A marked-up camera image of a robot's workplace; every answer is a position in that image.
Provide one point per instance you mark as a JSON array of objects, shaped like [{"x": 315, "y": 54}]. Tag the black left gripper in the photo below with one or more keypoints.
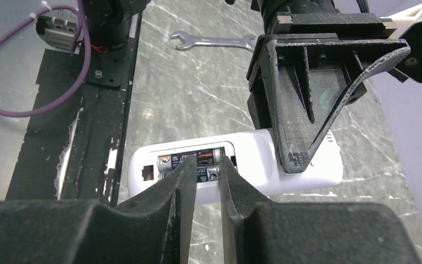
[{"x": 306, "y": 67}]

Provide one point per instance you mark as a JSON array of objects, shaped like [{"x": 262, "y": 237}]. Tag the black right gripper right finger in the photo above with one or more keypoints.
[{"x": 259, "y": 230}]

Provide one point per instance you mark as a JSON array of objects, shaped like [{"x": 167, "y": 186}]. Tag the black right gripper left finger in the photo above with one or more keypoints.
[{"x": 151, "y": 227}]

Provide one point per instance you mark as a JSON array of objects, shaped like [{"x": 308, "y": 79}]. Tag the white remote control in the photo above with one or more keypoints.
[{"x": 255, "y": 159}]

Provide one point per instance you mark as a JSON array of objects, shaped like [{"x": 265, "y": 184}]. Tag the silver wrench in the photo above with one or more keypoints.
[{"x": 189, "y": 41}]

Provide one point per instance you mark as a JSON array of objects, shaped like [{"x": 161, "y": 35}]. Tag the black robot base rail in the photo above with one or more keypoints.
[{"x": 76, "y": 150}]

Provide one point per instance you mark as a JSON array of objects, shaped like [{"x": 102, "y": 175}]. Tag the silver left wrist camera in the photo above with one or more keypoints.
[{"x": 408, "y": 25}]

